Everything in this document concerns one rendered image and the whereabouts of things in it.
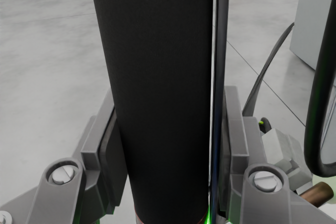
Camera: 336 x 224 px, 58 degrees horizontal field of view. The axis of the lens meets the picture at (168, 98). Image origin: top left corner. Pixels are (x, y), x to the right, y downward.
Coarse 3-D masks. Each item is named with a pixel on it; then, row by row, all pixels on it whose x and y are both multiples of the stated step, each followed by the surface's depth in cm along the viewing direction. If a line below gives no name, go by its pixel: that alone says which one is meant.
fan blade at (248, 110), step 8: (288, 32) 38; (280, 40) 39; (272, 48) 47; (272, 56) 38; (264, 64) 42; (264, 72) 38; (256, 80) 42; (256, 88) 39; (248, 96) 42; (256, 96) 50; (248, 104) 39; (248, 112) 44
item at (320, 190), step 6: (312, 186) 23; (318, 186) 23; (324, 186) 23; (306, 192) 23; (312, 192) 22; (318, 192) 22; (324, 192) 23; (330, 192) 23; (306, 198) 22; (312, 198) 22; (318, 198) 22; (324, 198) 22; (330, 198) 23; (312, 204) 22; (318, 204) 22
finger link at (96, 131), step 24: (96, 120) 10; (96, 144) 10; (120, 144) 11; (96, 168) 10; (120, 168) 11; (24, 192) 9; (96, 192) 9; (120, 192) 11; (0, 216) 8; (24, 216) 8; (96, 216) 10
